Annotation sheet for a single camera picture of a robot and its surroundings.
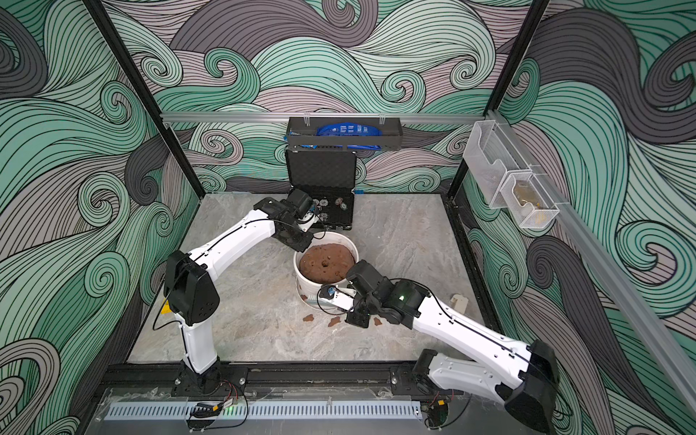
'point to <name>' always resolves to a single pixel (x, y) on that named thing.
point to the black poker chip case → (329, 178)
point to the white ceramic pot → (307, 291)
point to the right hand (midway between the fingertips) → (347, 301)
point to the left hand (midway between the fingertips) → (306, 240)
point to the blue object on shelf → (348, 130)
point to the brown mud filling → (325, 263)
